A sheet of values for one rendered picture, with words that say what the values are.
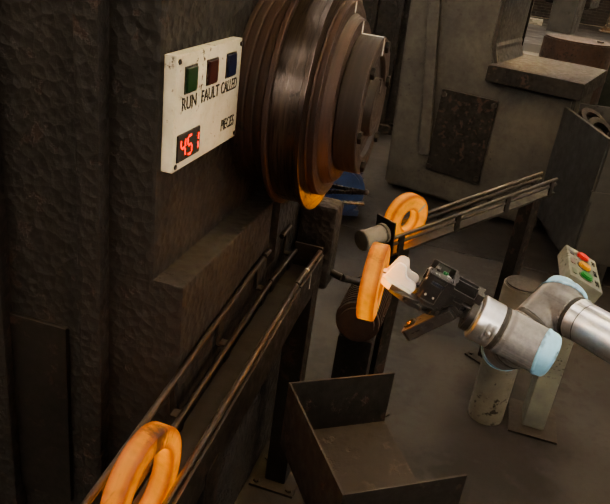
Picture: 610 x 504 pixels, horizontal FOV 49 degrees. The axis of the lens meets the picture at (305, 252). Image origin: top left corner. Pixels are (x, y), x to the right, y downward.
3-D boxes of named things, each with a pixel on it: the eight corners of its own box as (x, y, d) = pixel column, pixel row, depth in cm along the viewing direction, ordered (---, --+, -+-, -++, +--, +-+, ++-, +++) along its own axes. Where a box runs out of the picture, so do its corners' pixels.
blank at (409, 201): (391, 250, 203) (399, 255, 201) (375, 217, 192) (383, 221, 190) (425, 215, 206) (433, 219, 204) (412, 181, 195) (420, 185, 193)
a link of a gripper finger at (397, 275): (382, 247, 130) (425, 270, 129) (369, 272, 133) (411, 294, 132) (379, 254, 127) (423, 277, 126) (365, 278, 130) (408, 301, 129)
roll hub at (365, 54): (324, 186, 134) (345, 40, 122) (355, 151, 159) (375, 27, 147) (351, 192, 133) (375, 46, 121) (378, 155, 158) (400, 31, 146)
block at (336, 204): (287, 282, 184) (298, 200, 174) (296, 270, 191) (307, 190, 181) (325, 291, 182) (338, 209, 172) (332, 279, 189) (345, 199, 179)
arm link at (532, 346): (533, 381, 132) (553, 379, 123) (476, 349, 133) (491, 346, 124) (553, 338, 134) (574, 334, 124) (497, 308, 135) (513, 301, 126)
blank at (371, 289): (361, 266, 123) (379, 270, 122) (378, 227, 136) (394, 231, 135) (351, 333, 131) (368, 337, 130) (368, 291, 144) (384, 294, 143)
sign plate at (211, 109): (160, 171, 106) (164, 53, 98) (225, 133, 129) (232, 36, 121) (173, 174, 105) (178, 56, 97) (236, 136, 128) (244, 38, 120)
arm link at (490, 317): (484, 332, 135) (481, 356, 127) (462, 320, 136) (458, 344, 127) (507, 298, 131) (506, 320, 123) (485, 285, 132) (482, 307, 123)
